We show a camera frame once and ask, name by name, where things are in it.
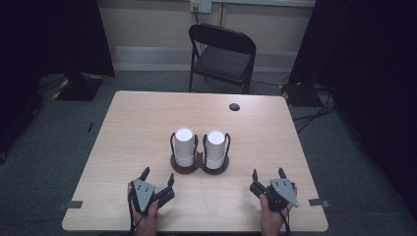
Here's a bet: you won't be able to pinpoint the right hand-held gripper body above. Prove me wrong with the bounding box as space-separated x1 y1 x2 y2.
250 178 300 212

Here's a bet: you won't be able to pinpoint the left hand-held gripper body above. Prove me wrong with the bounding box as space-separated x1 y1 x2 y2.
129 178 176 214

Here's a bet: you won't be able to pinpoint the dark brown double cup holder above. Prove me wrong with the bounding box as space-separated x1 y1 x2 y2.
169 132 232 176

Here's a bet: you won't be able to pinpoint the stack of white paper cups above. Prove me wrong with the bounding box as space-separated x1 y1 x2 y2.
173 127 196 168
205 130 227 170

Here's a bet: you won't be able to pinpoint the person's left hand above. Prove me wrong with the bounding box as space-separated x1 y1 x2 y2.
127 183 159 229

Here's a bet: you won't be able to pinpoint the person's right hand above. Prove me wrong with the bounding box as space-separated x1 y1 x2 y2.
260 196 294 228

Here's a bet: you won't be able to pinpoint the grey tape strip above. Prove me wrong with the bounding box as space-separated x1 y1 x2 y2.
308 198 330 208
55 200 85 211

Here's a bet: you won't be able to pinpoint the black stand base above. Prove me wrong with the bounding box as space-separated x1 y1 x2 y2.
51 72 105 102
279 81 325 108

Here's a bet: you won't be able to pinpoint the black folding chair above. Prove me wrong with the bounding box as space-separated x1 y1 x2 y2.
188 23 258 95

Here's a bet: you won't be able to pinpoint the black curtain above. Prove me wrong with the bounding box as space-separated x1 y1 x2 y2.
288 0 417 219

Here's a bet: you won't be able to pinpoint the left hand-held gripper cable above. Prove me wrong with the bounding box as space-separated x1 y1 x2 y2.
128 193 146 236

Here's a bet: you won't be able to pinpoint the hand-held gripper cable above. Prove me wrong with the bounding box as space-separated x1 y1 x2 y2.
277 209 292 236
128 193 146 236

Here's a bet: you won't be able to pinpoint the right hand-held gripper cable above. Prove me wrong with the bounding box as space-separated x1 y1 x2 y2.
277 209 292 236

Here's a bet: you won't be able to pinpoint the black floor cables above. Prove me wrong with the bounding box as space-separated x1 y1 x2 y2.
290 83 339 134

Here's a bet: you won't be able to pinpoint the black socket cable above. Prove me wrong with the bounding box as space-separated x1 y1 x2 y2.
192 5 202 25

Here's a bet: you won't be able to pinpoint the white wall socket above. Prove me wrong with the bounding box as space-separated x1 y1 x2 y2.
190 0 213 15

